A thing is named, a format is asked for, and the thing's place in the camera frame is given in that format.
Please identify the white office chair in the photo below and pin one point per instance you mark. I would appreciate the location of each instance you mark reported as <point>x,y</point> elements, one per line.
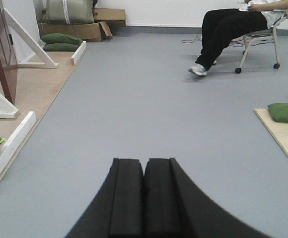
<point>270,34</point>

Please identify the brown wooden door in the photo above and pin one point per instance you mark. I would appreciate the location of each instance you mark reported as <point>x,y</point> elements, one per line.
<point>8,62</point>

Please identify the large open cardboard box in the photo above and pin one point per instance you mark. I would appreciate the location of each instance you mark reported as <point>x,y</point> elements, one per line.
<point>94,32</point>

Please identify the small cardboard box behind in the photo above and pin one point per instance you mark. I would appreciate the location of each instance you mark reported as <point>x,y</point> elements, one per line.
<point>112,16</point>

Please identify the lower green sandbag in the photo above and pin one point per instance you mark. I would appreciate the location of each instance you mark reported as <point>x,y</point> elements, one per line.
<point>60,47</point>

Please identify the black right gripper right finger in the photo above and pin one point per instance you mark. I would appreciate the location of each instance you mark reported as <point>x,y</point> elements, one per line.
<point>175,207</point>

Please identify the seated person black trousers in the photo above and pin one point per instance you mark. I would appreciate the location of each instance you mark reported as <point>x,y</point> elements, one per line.
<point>221,26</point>

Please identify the plywood floor board left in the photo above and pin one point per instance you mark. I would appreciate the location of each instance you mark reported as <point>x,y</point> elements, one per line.
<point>36,90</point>

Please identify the white wooden door frame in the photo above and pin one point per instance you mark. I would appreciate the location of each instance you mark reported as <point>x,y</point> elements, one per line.
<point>29,54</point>

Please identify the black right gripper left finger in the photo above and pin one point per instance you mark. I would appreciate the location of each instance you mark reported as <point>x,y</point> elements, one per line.
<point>116,210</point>

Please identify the grey-green sack in box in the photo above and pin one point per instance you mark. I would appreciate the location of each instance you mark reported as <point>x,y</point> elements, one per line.
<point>70,11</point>

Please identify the green sandbag on right board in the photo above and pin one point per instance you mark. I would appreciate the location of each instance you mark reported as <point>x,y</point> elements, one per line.
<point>279,112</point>

